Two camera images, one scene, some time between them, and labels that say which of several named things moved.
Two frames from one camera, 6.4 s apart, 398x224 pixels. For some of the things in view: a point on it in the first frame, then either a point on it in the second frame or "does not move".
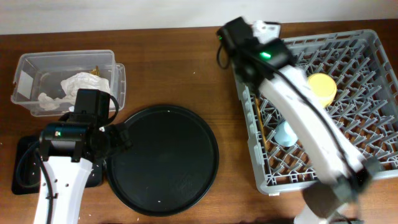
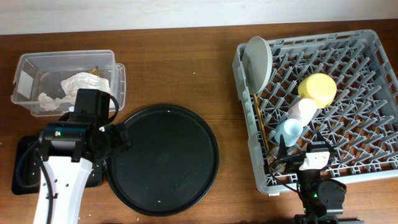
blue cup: [285, 135] does not move
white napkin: [71, 85] does not move
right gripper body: [238, 65] to [293, 165]
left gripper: [121, 137] does not move
